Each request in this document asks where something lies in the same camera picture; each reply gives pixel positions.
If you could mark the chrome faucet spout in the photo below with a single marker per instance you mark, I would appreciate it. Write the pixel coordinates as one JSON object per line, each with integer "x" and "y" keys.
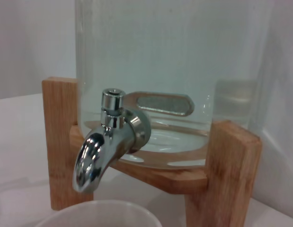
{"x": 94, "y": 160}

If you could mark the metal faucet lever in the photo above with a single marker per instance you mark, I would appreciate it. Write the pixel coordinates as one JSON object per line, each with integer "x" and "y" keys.
{"x": 165, "y": 104}

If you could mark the red ceramic cup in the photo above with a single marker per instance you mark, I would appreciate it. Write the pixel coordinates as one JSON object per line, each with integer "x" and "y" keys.
{"x": 96, "y": 215}

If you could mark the wooden dispenser stand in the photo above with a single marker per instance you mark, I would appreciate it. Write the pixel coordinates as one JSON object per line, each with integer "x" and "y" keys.
{"x": 229, "y": 177}

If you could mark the glass water dispenser jar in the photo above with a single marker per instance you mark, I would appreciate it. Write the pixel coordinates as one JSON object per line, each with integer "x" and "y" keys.
{"x": 172, "y": 59}

